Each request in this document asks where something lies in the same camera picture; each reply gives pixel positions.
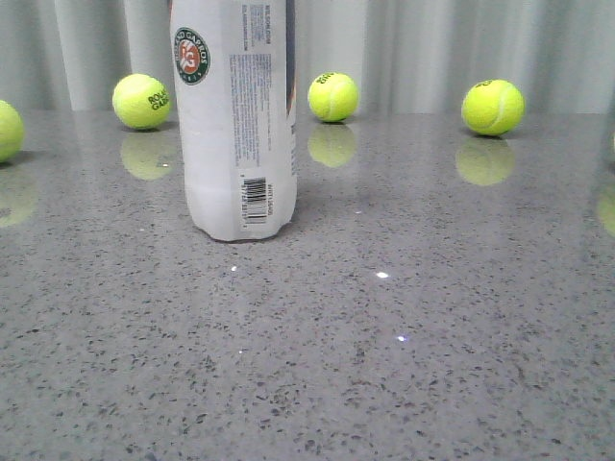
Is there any white tennis ball can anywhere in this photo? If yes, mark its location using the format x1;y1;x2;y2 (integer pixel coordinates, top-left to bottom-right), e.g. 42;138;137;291
170;1;297;241

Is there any yellow tennis ball centre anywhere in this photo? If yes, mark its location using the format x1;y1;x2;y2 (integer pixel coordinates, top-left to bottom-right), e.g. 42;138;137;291
307;72;359;122

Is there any yellow tennis ball with lettering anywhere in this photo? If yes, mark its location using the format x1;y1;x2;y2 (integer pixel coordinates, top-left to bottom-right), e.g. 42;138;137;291
111;73;171;131

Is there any yellow tennis ball right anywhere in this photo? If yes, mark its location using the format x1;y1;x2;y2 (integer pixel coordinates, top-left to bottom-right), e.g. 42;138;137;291
461;79;525;136

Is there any yellow tennis ball far left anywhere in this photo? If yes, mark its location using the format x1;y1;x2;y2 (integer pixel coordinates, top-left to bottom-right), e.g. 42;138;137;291
0;100;25;162

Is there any white pleated curtain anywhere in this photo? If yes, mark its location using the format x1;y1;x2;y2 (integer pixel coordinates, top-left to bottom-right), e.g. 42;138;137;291
1;1;614;114

